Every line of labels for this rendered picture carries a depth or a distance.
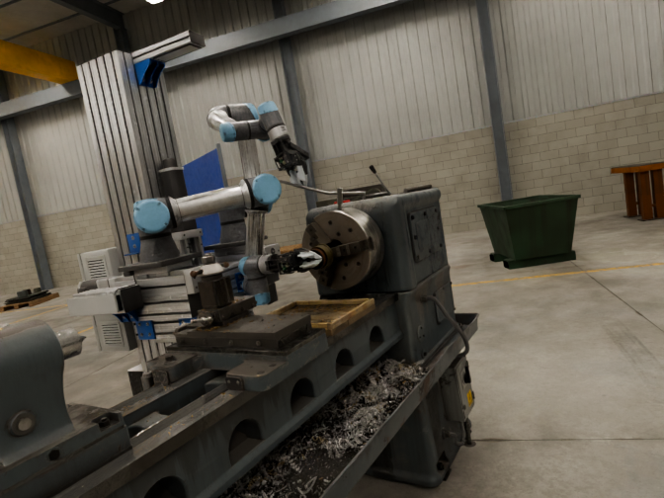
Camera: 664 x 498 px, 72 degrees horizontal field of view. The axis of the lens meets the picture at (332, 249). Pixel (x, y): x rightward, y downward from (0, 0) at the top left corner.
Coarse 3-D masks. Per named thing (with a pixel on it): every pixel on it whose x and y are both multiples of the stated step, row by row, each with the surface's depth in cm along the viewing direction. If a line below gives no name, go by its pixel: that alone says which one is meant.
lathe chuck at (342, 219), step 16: (320, 224) 180; (336, 224) 176; (352, 224) 172; (368, 224) 175; (304, 240) 185; (336, 240) 186; (352, 240) 174; (352, 256) 175; (368, 256) 171; (336, 272) 180; (352, 272) 176; (368, 272) 174; (336, 288) 181
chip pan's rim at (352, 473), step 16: (464, 320) 234; (448, 352) 191; (384, 368) 192; (432, 368) 171; (432, 384) 172; (416, 400) 159; (400, 416) 147; (384, 432) 137; (368, 448) 128; (352, 464) 120; (368, 464) 128; (336, 480) 112; (352, 480) 120; (320, 496) 107; (336, 496) 113
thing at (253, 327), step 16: (240, 320) 135; (256, 320) 132; (272, 320) 129; (288, 320) 125; (304, 320) 126; (176, 336) 136; (192, 336) 132; (208, 336) 128; (224, 336) 125; (240, 336) 122; (256, 336) 119; (272, 336) 116; (288, 336) 120
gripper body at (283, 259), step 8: (272, 256) 171; (280, 256) 166; (288, 256) 164; (296, 256) 167; (272, 264) 171; (280, 264) 166; (288, 264) 163; (296, 264) 167; (272, 272) 171; (280, 272) 165; (288, 272) 166
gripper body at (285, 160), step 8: (288, 136) 176; (272, 144) 174; (280, 144) 175; (288, 144) 177; (280, 152) 174; (288, 152) 172; (296, 152) 177; (280, 160) 175; (288, 160) 172; (296, 160) 176; (280, 168) 176; (288, 168) 177
